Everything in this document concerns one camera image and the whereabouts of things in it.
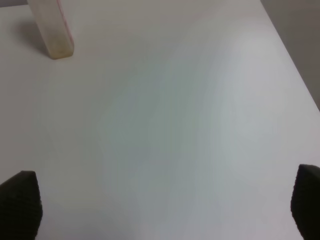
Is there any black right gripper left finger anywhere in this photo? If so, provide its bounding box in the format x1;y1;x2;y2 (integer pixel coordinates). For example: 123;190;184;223
0;170;43;240

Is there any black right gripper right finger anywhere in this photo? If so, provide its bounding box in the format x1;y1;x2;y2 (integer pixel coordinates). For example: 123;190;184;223
290;164;320;240

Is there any clear plastic beverage bottle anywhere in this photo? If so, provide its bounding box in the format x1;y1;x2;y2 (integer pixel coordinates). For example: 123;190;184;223
27;0;75;60

